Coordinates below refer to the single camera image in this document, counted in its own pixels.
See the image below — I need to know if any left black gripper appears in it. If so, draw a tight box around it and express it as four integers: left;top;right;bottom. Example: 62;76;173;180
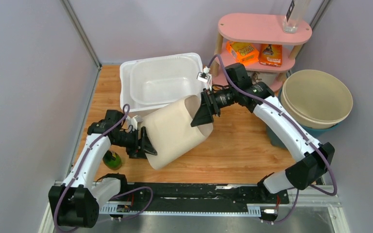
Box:
113;126;157;160

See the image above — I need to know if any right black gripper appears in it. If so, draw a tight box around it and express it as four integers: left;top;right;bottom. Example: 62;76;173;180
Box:
190;86;237;128

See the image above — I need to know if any cream rectangular bin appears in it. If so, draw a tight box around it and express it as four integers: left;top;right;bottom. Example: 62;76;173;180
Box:
140;95;214;170

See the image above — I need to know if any cream round bucket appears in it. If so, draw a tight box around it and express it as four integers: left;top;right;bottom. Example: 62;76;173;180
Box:
279;69;354;130

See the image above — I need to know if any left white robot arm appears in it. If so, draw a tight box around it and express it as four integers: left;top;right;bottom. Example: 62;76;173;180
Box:
48;104;157;232

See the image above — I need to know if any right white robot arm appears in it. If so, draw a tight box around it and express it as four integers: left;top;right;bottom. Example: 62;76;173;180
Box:
190;63;335;203

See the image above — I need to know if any green glass bottle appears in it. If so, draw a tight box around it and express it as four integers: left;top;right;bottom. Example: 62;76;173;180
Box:
102;150;122;170

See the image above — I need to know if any white plastic tub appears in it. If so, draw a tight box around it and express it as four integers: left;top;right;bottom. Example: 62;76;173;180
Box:
119;52;207;116

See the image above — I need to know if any orange snack box left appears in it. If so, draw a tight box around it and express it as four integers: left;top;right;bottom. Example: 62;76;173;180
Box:
226;41;259;65

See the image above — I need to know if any orange snack box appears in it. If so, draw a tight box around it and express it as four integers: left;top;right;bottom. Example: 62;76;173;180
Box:
259;44;283;67
226;41;259;65

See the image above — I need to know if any orange snack box right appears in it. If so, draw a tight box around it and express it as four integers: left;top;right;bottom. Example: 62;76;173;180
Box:
259;44;283;67

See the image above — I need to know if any pink three-tier shelf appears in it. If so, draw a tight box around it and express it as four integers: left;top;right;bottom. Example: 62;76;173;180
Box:
215;13;312;91

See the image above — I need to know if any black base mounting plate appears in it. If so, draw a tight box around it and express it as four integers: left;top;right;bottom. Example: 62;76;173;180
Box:
120;182;289;205

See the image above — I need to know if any clear glass vase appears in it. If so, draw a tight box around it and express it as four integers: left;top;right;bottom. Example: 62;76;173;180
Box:
283;0;311;33

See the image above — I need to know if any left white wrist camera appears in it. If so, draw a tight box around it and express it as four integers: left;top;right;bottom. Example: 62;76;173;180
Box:
126;116;143;130

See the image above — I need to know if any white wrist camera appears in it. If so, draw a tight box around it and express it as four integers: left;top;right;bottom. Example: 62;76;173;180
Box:
197;67;212;90
126;116;143;130

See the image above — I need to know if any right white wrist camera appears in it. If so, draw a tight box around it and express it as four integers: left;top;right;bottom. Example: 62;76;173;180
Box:
197;67;212;90

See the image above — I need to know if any aluminium frame rail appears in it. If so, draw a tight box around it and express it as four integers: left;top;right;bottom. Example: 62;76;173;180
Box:
38;181;351;233

